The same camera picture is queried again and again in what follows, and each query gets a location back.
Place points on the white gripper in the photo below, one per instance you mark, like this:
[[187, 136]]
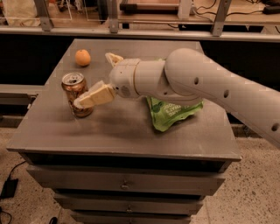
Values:
[[123, 78]]

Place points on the orange LaCroix soda can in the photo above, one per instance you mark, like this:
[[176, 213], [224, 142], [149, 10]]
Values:
[[74, 84]]

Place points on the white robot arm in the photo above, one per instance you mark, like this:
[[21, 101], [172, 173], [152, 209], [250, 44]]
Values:
[[185, 77]]

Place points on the orange fruit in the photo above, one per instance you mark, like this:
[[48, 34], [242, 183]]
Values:
[[82, 58]]

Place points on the green snack bag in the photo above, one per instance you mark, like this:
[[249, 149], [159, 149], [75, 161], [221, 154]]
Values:
[[165, 114]]

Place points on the grey drawer cabinet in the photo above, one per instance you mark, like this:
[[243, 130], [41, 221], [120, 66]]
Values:
[[112, 167]]

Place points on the black power adapter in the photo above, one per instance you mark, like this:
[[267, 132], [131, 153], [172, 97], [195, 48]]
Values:
[[9, 189]]

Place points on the metal railing frame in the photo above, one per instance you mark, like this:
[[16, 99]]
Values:
[[230, 20]]

